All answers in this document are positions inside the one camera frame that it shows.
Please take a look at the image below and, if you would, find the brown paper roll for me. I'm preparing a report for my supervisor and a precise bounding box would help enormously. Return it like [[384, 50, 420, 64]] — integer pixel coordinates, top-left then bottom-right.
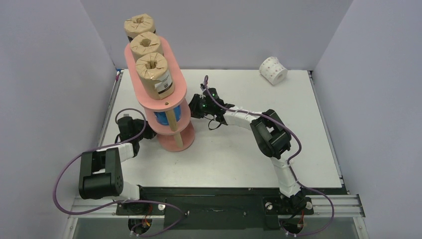
[[124, 13, 156, 42]]

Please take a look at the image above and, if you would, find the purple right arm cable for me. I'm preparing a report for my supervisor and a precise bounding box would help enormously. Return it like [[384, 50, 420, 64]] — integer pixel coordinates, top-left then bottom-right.
[[203, 75, 335, 238]]

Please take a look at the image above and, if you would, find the brown roll front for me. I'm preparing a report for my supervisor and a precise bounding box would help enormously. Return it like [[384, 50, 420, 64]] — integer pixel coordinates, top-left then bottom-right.
[[129, 32, 164, 61]]

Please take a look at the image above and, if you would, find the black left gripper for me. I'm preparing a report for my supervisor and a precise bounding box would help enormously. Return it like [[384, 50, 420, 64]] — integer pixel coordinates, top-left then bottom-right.
[[133, 119, 163, 141]]

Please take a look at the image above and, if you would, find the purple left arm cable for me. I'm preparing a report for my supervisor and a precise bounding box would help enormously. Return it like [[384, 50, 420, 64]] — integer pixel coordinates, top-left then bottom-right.
[[52, 108, 185, 238]]

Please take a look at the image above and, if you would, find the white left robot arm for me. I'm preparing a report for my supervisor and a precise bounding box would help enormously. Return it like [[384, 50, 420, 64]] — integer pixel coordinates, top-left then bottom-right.
[[79, 116, 156, 214]]

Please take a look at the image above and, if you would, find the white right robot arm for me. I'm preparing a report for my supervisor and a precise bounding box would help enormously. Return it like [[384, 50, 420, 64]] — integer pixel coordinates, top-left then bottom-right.
[[189, 84, 306, 213]]

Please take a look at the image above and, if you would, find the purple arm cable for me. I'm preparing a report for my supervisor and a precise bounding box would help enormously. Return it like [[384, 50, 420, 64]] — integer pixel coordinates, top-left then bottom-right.
[[203, 75, 335, 238], [52, 108, 185, 238]]

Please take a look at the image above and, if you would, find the white dotted roll top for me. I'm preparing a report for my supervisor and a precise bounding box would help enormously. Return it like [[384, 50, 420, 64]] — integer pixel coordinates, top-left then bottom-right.
[[258, 57, 288, 85]]

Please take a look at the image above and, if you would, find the pink three-tier shelf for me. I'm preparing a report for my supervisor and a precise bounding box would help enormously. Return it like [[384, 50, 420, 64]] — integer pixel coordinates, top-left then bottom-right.
[[124, 36, 195, 152]]

